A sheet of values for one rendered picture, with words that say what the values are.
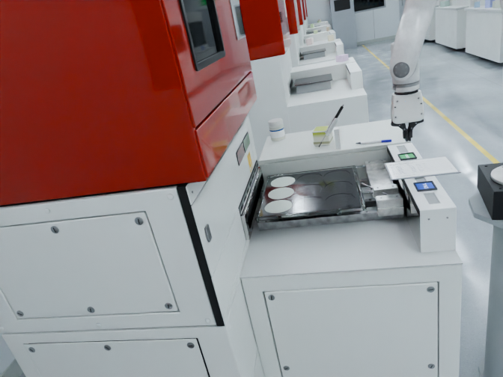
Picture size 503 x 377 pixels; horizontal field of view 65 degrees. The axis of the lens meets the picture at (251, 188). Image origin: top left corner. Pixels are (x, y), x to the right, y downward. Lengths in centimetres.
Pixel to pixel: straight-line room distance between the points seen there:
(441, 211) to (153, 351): 88
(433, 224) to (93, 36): 96
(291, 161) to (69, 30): 106
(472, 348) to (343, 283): 104
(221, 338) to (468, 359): 128
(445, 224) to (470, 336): 106
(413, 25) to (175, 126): 80
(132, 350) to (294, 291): 49
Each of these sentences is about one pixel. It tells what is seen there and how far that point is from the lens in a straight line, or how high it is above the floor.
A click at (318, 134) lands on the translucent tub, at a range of 172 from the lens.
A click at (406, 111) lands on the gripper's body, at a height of 114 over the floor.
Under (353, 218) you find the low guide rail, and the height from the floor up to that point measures 84.
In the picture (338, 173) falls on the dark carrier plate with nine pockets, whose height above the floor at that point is 90.
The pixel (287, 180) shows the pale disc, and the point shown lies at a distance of 160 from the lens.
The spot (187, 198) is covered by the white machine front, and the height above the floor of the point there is 119.
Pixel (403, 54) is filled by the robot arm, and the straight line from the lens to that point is 131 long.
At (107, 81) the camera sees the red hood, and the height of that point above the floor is 146.
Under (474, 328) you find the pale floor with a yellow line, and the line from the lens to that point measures 223.
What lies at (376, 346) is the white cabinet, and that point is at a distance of 138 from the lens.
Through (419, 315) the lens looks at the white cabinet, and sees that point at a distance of 130.
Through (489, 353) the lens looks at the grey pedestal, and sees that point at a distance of 188.
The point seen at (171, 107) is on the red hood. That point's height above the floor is 139.
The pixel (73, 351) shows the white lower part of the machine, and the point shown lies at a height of 75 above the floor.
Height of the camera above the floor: 152
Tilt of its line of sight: 23 degrees down
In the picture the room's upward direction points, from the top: 12 degrees counter-clockwise
